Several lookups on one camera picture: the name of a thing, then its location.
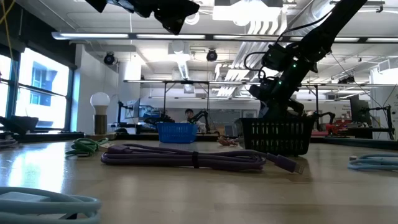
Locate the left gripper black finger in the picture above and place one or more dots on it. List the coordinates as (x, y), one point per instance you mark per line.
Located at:
(177, 6)
(174, 26)

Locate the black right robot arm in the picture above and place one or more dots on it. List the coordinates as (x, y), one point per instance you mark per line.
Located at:
(323, 34)

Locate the black computer monitor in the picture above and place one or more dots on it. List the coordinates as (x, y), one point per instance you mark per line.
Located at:
(359, 109)

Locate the blue plastic basket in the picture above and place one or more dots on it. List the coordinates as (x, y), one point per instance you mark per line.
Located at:
(177, 132)

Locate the white ceiling light panel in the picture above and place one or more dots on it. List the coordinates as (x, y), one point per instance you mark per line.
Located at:
(245, 14)

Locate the black background robot arm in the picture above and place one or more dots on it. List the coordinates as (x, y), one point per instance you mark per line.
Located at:
(325, 116)
(202, 116)
(157, 119)

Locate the black plastic basket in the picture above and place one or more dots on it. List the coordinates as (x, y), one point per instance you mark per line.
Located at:
(276, 137)

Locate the grey computer monitor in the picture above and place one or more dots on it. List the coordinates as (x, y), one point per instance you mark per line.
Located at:
(132, 109)

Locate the silver ventilation duct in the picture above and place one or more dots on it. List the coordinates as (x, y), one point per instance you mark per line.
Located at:
(311, 14)

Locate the round wooden lamp base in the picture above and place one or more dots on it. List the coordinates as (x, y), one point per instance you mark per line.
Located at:
(101, 137)

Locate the black bulky device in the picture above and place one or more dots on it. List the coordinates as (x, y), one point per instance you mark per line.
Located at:
(18, 124)

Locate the white globe lamp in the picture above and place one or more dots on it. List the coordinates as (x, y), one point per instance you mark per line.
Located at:
(100, 109)

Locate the red machine part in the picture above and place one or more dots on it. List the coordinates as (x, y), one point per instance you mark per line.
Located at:
(337, 127)

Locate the black overhead bar with lights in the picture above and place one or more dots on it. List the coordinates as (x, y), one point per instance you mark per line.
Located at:
(155, 36)

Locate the person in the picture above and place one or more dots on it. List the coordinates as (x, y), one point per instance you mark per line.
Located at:
(188, 115)

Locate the black background station frame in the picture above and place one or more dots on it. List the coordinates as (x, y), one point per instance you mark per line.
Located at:
(164, 99)
(316, 99)

